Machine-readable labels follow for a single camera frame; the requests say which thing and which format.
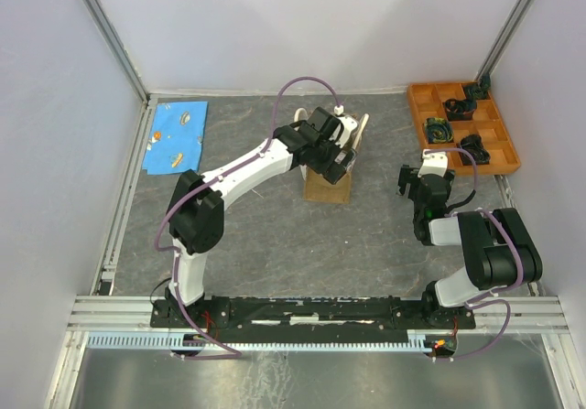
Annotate blue green rolled sock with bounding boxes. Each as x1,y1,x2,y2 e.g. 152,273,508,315
423,117,454,144

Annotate aluminium frame rail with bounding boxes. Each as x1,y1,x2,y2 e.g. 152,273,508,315
82,0,153,296
69,296,570,334

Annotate aluminium frame rail front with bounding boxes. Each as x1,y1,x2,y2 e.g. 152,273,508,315
69,296,570,334

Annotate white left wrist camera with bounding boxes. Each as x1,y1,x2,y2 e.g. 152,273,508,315
331,104,359,148

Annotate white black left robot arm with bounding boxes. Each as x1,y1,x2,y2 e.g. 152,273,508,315
161,107,369,327

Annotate orange wooden compartment tray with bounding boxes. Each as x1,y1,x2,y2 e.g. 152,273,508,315
407,82,521,175

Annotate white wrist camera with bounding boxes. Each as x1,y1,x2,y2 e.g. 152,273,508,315
331,104,359,148
418,149,449,178

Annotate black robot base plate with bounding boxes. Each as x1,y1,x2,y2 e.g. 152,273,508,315
186,293,476,345

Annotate black rolled sock upper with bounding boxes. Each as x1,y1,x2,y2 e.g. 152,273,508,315
443,84,490,121

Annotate blue cartoon print cloth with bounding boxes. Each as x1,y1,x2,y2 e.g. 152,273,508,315
142,101,208,176

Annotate blue slotted cable duct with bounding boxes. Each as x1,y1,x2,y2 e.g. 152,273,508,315
85,330,434,350

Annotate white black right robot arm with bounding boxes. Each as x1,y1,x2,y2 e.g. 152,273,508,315
394,165,543,328

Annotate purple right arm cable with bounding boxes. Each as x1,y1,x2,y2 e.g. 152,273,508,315
423,146,526,362

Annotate aluminium frame rail left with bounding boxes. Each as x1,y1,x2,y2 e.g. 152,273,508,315
82,0,153,296

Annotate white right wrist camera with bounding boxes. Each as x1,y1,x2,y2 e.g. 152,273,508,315
418,149,449,178

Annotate aluminium frame post right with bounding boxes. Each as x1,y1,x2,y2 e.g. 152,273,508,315
475,0,535,80

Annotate dark rolled sock top corner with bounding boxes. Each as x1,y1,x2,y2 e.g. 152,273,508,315
478,73,492,91

